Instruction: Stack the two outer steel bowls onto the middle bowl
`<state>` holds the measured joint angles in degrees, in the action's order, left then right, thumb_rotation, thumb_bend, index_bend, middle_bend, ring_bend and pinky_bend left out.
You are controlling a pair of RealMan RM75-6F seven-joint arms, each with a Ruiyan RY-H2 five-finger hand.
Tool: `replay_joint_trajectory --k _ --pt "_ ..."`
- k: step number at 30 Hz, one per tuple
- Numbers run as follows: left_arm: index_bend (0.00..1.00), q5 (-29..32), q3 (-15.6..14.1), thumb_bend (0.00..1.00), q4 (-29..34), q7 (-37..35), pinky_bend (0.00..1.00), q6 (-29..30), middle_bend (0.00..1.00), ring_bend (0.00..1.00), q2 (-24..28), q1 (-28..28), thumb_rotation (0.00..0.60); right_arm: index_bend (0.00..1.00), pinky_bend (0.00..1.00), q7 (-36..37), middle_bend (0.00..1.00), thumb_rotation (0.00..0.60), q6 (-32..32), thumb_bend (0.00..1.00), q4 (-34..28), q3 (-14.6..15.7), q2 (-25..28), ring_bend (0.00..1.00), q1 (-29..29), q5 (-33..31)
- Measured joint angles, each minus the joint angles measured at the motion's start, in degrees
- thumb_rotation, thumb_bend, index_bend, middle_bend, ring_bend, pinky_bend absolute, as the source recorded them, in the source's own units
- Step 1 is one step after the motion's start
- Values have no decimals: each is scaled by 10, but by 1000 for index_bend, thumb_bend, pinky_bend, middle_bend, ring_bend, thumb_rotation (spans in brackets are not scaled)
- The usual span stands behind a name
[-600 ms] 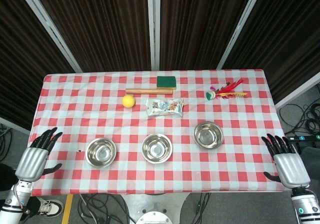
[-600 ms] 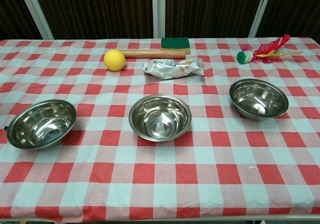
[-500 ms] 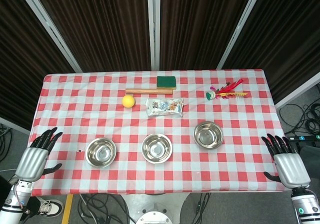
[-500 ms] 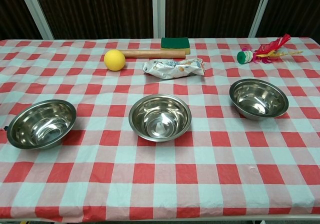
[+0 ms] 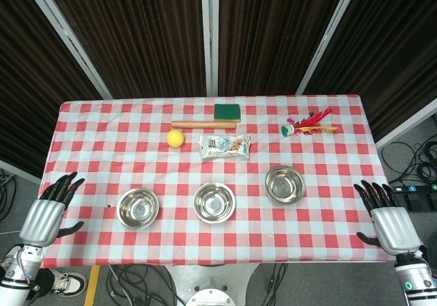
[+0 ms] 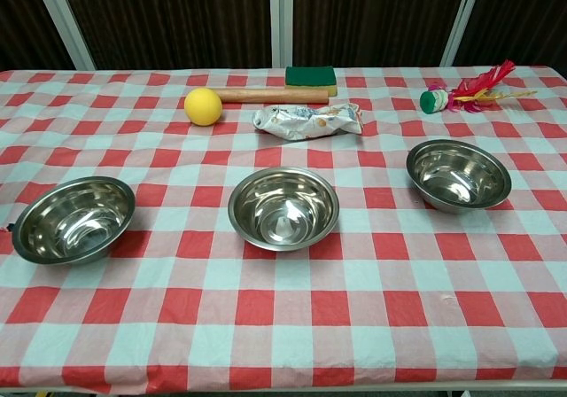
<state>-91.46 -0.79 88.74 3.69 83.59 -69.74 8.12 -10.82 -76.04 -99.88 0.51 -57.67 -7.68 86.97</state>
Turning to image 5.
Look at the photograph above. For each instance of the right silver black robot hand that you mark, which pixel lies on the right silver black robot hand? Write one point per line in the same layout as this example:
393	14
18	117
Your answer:
396	227

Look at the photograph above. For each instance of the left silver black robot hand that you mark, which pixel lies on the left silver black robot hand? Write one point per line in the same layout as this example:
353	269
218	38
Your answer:
42	220

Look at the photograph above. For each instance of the metal bowl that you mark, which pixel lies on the metal bowl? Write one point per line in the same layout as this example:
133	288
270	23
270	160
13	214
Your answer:
214	203
285	184
138	210

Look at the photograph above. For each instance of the grey white robot base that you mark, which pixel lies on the grey white robot base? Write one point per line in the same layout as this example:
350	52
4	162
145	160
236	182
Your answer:
211	294

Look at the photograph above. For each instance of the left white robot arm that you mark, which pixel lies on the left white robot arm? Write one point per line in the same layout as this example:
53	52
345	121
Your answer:
15	285

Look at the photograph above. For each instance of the white black sneaker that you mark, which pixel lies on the white black sneaker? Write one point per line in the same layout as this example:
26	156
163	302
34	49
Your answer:
66	282

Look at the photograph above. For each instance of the yellow floor tape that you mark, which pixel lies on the yellow floor tape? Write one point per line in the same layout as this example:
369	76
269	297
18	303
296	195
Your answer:
92	285

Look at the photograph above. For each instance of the dark ribbed partition panel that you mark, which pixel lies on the dark ribbed partition panel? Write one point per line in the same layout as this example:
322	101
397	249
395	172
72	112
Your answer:
269	32
136	32
30	91
385	46

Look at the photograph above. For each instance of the red feather shuttlecock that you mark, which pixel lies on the red feather shuttlecock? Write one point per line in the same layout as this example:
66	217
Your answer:
309	123

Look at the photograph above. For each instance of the yellow ball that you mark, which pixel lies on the yellow ball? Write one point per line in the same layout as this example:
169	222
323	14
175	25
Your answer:
175	138

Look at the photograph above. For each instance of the red white checkered tablecloth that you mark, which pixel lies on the red white checkered tablecloth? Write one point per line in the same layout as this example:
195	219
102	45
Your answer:
239	237

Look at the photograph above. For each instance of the wooden rolling pin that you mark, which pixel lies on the wooden rolling pin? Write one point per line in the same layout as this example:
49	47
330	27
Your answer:
205	125

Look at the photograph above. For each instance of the white printed snack packet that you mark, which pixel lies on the white printed snack packet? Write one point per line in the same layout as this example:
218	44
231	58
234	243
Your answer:
225	146

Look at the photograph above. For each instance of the green yellow sponge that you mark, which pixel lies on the green yellow sponge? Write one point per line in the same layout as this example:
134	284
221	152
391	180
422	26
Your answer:
227	111

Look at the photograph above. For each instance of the aluminium partition frame post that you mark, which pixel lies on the aluminium partition frame post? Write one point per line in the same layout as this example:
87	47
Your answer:
406	123
209	36
65	32
20	173
327	36

